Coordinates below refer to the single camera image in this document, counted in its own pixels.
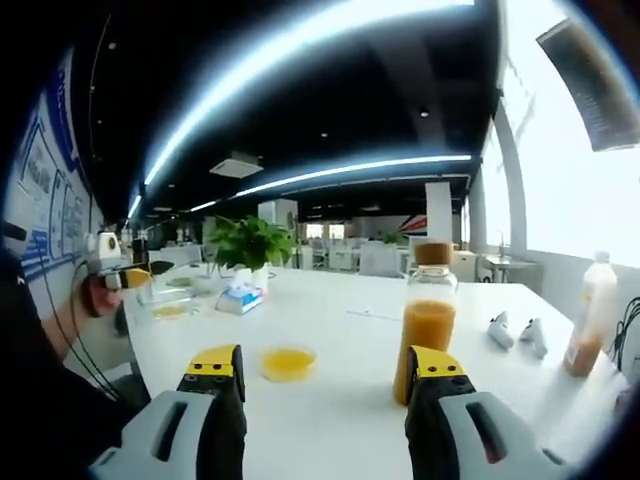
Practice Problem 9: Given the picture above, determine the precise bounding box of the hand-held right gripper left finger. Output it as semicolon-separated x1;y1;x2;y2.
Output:
88;342;248;480

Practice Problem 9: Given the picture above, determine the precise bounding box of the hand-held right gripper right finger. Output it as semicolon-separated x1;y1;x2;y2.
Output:
404;344;569;480

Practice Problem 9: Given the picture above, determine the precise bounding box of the glass liquid culture medium bottle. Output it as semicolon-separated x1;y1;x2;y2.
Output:
392;263;459;407

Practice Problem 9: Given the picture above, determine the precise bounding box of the small glass dish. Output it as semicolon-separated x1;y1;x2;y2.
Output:
260;345;319;379

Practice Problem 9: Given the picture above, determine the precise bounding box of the wooden bottle cap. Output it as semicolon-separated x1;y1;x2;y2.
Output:
414;241;455;266

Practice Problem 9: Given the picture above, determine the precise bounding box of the glass dish with yellow liquid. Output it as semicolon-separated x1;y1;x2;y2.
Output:
152;302;199;321

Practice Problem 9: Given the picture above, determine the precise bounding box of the plastic bottle with brown liquid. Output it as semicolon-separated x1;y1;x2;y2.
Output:
562;251;619;377

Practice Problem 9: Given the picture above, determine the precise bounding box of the small white bowl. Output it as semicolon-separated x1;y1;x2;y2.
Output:
192;273;219;296

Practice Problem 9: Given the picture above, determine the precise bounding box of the blue and white tissue box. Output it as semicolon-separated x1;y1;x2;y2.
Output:
214;267;265;316

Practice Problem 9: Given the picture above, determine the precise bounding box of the green potted plant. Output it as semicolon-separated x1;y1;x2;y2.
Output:
204;214;299;289

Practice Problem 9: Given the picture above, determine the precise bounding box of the white worn chest device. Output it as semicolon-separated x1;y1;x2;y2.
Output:
0;219;29;264

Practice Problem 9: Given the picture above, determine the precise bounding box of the person's dark-clothed torso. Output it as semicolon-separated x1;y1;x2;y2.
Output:
0;249;151;480

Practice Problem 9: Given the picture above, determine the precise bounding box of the white handheld controller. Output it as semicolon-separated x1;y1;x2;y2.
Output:
518;318;550;359
487;310;516;351

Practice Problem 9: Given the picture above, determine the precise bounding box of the ceiling air conditioner cassette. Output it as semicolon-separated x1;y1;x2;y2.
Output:
208;155;265;179

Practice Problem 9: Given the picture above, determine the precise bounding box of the white table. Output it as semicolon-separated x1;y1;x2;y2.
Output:
122;262;626;480

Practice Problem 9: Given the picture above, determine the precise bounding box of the steel sink with faucet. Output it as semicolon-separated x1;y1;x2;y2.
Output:
482;229;544;296

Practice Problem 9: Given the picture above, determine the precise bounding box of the row of white office chairs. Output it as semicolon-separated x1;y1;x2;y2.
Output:
299;234;416;279

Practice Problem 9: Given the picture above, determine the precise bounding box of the blue and white wall poster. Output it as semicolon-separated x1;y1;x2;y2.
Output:
17;54;109;281

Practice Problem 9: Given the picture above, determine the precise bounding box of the bundle of black cables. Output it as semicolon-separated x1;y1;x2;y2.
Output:
612;297;640;371

